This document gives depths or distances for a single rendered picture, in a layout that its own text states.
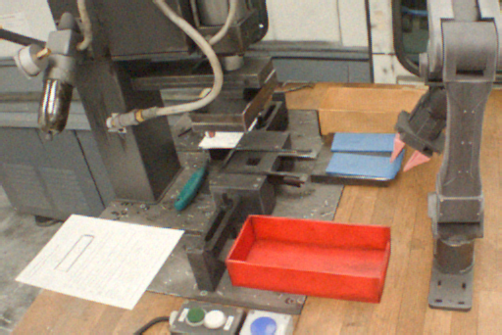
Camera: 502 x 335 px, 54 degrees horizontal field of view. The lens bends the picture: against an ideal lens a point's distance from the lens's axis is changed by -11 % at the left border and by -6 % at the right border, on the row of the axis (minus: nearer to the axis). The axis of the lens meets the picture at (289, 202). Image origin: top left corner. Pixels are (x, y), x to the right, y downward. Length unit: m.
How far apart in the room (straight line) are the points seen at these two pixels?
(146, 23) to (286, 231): 0.43
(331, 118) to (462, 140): 0.53
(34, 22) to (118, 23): 1.24
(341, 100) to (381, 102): 0.10
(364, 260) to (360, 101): 0.52
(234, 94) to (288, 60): 0.70
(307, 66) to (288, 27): 0.13
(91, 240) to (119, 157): 0.18
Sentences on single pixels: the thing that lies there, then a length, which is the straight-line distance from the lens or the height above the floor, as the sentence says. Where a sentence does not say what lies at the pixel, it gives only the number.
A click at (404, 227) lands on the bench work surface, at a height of 0.90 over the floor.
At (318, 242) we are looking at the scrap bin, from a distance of 0.93.
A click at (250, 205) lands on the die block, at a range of 0.99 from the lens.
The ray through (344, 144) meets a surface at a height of 0.92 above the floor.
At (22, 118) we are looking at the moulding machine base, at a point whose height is 0.70.
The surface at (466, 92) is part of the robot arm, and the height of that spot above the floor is 1.23.
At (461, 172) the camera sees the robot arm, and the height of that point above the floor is 1.10.
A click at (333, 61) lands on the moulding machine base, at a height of 0.93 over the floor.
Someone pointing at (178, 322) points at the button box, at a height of 0.93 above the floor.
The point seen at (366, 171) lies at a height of 0.92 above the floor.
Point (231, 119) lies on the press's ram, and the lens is 0.88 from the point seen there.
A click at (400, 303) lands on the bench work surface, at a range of 0.84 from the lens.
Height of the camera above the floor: 1.54
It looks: 37 degrees down
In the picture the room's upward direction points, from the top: 9 degrees counter-clockwise
